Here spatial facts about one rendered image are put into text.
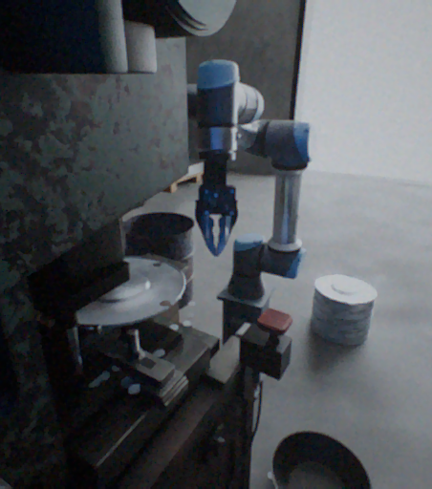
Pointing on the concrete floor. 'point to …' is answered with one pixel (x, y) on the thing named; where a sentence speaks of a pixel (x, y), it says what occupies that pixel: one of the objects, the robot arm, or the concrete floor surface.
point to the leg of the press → (191, 437)
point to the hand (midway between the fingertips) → (216, 249)
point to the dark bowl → (316, 463)
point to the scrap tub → (164, 242)
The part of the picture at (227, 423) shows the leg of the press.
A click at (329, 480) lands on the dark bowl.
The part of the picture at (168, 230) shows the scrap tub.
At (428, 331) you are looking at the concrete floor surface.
